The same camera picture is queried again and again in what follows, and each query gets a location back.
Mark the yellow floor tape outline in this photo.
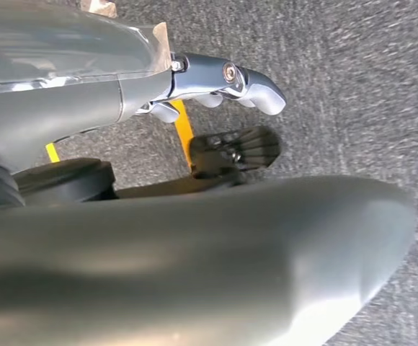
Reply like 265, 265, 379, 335
45, 99, 196, 169

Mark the black ribbed robot foot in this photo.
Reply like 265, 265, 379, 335
189, 125, 282, 180

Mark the black round robot joint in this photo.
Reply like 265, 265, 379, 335
14, 157, 116, 207

